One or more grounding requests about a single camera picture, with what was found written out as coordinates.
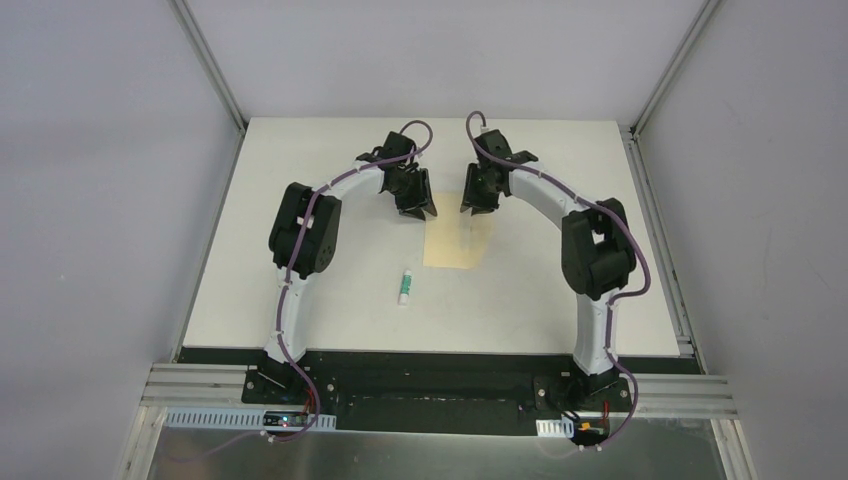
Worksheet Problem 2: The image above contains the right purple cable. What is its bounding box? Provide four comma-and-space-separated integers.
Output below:
464, 110, 653, 460

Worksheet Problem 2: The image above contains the green white glue stick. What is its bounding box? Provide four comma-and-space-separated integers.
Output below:
397, 269, 413, 306

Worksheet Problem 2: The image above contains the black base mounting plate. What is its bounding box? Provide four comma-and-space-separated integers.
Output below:
241, 351, 632, 436

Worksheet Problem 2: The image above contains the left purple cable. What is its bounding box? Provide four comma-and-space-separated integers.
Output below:
272, 119, 435, 445

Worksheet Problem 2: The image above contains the left white cable duct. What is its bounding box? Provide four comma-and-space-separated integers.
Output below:
163, 407, 337, 433

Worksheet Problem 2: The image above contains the purple cable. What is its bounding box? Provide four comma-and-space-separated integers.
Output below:
464, 110, 653, 460
272, 119, 435, 445

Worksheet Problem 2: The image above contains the white cable duct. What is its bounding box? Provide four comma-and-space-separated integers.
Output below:
535, 416, 575, 439
163, 407, 337, 433

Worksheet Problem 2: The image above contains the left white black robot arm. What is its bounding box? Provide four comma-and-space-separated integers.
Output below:
259, 129, 437, 405

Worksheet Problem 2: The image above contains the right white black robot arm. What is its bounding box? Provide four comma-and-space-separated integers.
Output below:
460, 129, 643, 410

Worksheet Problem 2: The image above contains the cream paper envelope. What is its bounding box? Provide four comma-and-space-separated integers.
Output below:
422, 192, 495, 270

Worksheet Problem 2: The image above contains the right white cable duct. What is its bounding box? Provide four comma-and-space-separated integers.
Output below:
535, 416, 575, 439

